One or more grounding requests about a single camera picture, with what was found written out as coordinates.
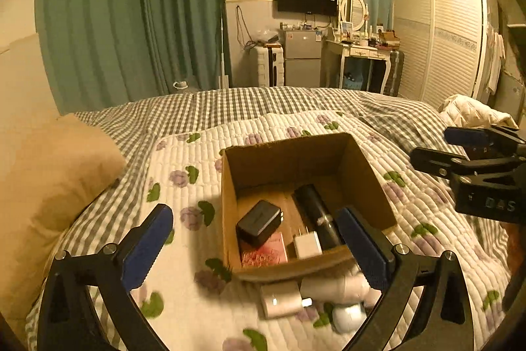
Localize black power adapter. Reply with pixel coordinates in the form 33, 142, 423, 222
236, 200, 285, 247

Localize oval white vanity mirror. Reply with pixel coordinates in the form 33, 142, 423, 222
340, 0, 369, 33

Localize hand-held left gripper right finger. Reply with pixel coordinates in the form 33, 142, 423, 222
334, 206, 474, 351

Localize hanging white towel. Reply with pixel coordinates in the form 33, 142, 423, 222
484, 25, 507, 95

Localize white standing pole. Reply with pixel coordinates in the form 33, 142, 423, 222
218, 12, 231, 91

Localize small white plug charger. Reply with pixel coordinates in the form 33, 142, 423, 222
293, 228, 323, 260

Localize floral quilted mat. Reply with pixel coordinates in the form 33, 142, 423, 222
123, 110, 514, 351

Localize pink patterned small box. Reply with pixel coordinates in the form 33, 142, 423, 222
241, 233, 289, 269

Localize white louvered wardrobe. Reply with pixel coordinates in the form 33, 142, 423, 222
392, 0, 490, 110

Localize white power adapter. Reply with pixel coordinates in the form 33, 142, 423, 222
260, 280, 312, 319

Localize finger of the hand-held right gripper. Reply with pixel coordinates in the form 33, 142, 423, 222
443, 126, 521, 148
410, 146, 473, 181

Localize wall cables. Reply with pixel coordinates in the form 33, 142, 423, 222
235, 4, 259, 52

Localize white round earbud case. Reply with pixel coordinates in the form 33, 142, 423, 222
332, 303, 368, 334

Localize beige pillow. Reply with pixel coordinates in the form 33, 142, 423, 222
0, 114, 128, 321

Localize dark suitcase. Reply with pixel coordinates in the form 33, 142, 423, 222
369, 49, 406, 97

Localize brown cardboard box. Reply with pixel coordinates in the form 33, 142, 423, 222
221, 132, 397, 282

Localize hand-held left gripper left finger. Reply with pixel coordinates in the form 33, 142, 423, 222
37, 204, 175, 351

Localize grey small fridge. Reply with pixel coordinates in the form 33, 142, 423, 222
279, 28, 323, 88

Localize wide green curtain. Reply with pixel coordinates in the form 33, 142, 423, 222
35, 0, 233, 115

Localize black cylindrical bottle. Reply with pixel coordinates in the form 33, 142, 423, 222
293, 184, 347, 252

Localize white ribbed suitcase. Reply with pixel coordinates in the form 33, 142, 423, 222
251, 45, 285, 88

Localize white dressing table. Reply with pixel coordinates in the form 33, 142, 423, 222
322, 36, 402, 96

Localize white puffy duvet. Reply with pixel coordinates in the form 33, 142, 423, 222
437, 94, 521, 130

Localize white plastic bottle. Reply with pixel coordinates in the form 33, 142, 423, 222
299, 272, 381, 304

